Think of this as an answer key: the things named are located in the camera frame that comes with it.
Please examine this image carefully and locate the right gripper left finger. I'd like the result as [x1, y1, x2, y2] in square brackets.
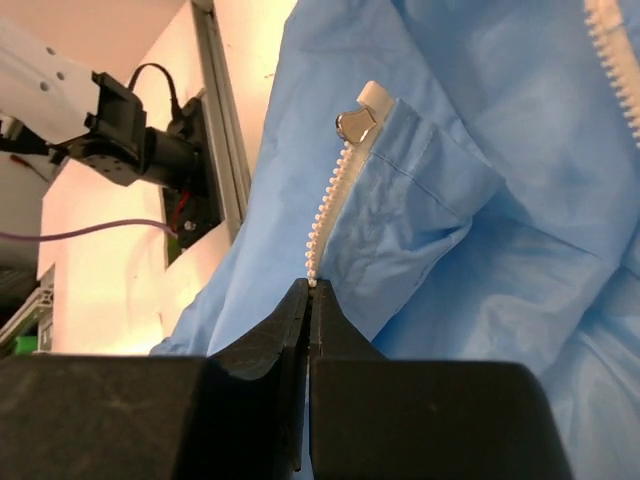
[1, 279, 309, 479]

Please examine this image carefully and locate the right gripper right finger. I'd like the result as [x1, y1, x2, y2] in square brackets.
[309, 281, 572, 479]

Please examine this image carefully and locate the light blue zip jacket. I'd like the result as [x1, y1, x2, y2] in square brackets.
[153, 1, 639, 479]

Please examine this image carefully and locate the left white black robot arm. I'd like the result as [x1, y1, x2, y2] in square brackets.
[1, 20, 201, 191]

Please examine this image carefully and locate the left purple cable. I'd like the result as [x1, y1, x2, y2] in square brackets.
[0, 218, 179, 245]

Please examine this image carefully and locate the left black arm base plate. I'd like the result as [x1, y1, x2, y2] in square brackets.
[162, 92, 223, 266]

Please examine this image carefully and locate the black cable at left base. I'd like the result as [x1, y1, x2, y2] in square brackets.
[128, 62, 184, 124]

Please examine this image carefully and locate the front aluminium frame rail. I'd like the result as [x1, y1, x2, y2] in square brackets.
[0, 0, 251, 351]

